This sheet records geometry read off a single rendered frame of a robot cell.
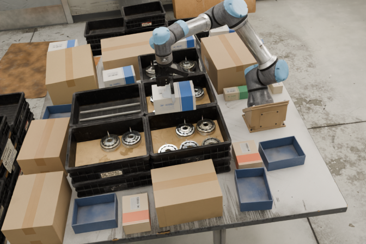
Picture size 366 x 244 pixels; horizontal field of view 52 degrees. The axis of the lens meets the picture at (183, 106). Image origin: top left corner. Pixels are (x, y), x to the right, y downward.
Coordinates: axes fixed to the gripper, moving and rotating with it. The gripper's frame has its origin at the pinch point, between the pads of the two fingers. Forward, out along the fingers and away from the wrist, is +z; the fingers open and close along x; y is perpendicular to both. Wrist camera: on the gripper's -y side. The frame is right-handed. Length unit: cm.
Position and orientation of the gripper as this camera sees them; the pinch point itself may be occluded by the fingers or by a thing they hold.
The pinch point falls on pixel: (173, 94)
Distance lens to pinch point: 182.5
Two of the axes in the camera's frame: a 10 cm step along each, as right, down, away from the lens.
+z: 0.8, 7.6, 6.5
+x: 1.1, 6.4, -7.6
